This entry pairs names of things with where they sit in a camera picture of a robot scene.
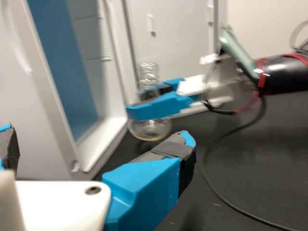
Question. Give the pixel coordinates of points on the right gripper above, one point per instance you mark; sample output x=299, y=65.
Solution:
x=192, y=86

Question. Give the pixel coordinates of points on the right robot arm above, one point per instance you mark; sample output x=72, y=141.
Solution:
x=284, y=74

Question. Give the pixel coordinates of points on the incubator door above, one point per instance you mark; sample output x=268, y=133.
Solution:
x=178, y=36

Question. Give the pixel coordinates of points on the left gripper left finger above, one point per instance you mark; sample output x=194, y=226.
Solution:
x=8, y=146

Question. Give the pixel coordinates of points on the right wrist camera phone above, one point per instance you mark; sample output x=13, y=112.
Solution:
x=237, y=50

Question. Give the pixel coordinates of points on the clear flask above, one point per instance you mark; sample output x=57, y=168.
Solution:
x=149, y=72

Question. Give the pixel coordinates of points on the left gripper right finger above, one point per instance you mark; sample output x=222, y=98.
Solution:
x=144, y=187

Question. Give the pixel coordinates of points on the white incubator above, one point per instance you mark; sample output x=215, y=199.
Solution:
x=60, y=72

